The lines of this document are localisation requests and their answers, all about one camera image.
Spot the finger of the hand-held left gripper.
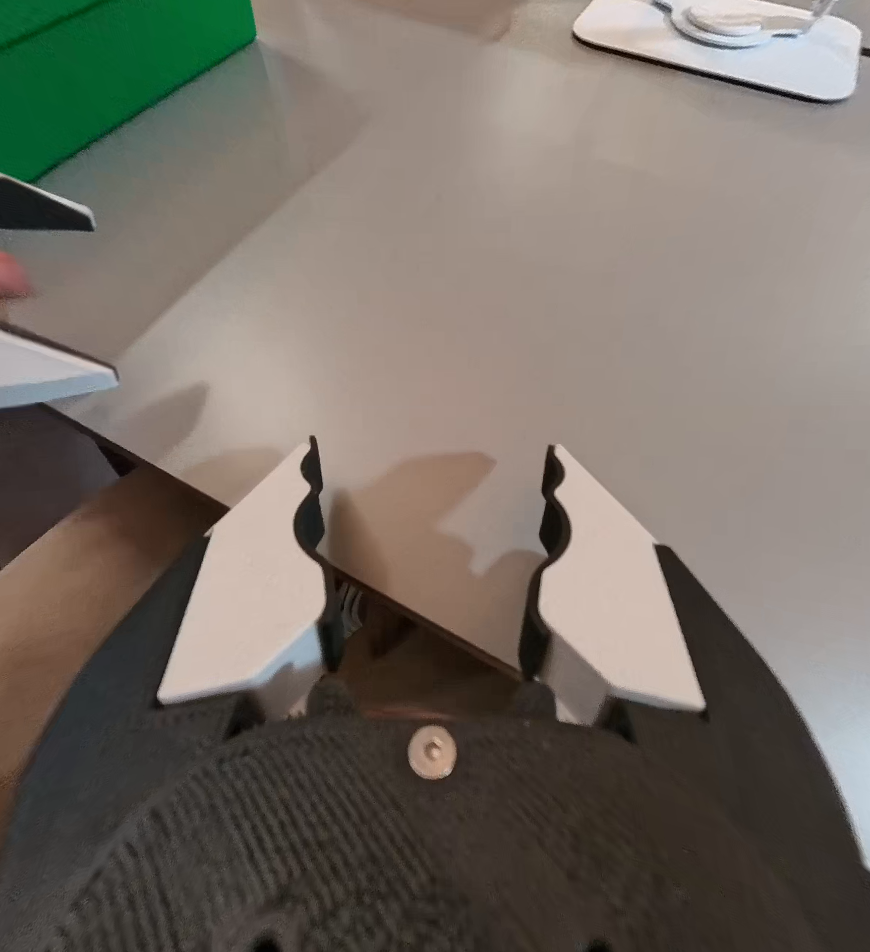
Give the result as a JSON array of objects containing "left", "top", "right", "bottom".
[
  {"left": 0, "top": 162, "right": 97, "bottom": 233},
  {"left": 0, "top": 316, "right": 119, "bottom": 414}
]

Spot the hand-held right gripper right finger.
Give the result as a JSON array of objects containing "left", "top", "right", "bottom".
[{"left": 518, "top": 443, "right": 707, "bottom": 727}]

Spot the person's trouser leg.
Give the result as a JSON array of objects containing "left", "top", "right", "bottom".
[{"left": 0, "top": 461, "right": 228, "bottom": 893}]

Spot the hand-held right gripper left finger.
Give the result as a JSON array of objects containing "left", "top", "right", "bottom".
[{"left": 155, "top": 436, "right": 347, "bottom": 721}]

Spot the wooden document stand white base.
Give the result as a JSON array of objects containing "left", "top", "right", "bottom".
[{"left": 572, "top": 0, "right": 863, "bottom": 103}]

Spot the grey desk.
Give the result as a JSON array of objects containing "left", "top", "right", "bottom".
[{"left": 0, "top": 0, "right": 870, "bottom": 893}]

